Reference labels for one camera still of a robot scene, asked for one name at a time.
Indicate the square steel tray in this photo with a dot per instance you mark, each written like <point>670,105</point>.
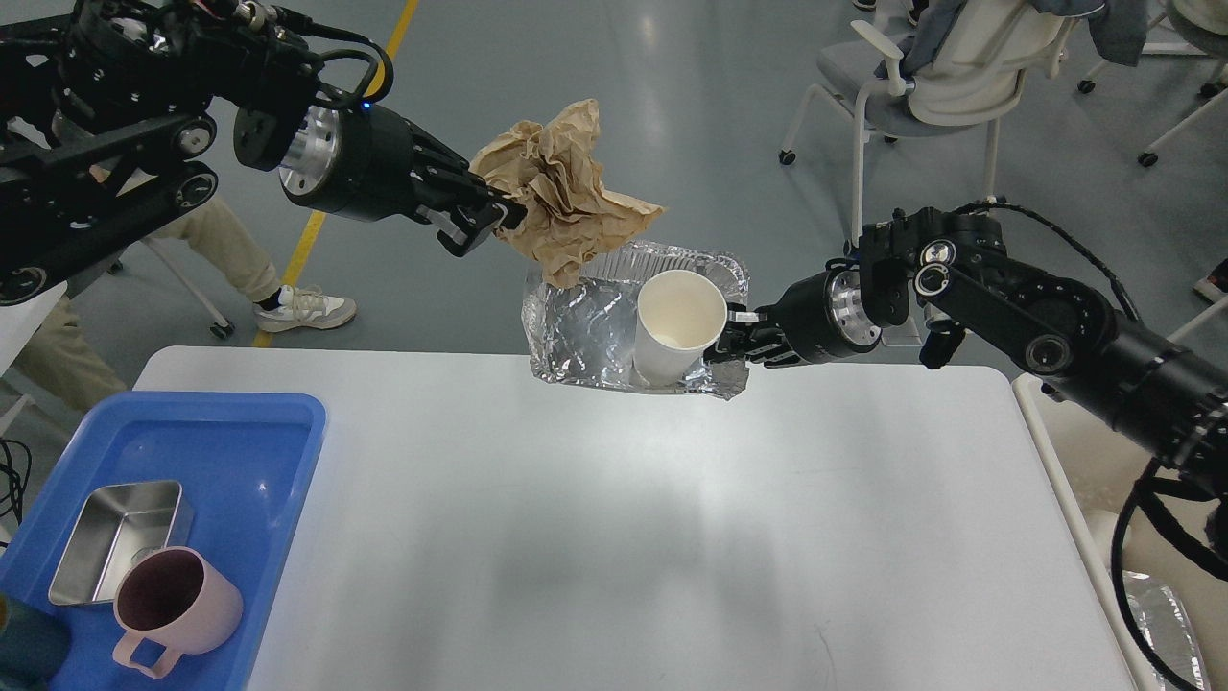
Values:
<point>117,527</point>

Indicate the teal cylinder object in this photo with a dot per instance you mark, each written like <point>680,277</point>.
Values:
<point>34,646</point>

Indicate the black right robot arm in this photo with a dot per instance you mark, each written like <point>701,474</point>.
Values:
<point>1095,353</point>

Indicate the person in blue sweater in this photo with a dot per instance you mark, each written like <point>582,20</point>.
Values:
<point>1213,286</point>

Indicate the foil tray in bin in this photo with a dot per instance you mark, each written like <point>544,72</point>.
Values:
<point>1162,620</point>

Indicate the cream paper cup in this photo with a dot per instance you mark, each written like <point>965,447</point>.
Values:
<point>680,314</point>

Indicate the person in black sweater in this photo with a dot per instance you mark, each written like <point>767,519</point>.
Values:
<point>60,361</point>

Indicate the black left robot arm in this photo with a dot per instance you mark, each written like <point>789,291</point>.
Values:
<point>122,91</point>

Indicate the grey jacket on chair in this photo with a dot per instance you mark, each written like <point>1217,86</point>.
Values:
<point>1117,28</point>

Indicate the aluminium foil tray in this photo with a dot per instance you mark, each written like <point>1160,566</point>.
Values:
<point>583,336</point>

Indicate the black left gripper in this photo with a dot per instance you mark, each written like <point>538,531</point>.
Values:
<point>370,163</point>

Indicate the brown paper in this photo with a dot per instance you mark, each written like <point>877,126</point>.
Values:
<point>551,169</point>

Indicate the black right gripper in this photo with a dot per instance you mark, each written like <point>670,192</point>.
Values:
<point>816,321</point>

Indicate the blue plastic tray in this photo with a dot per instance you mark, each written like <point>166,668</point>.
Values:
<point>245,462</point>

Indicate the white office chair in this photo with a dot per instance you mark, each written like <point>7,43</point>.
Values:
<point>977,76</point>

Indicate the white cup in bin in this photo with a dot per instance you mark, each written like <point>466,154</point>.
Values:
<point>1101,525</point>

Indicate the pink mug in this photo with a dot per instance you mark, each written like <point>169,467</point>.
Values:
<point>170,604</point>

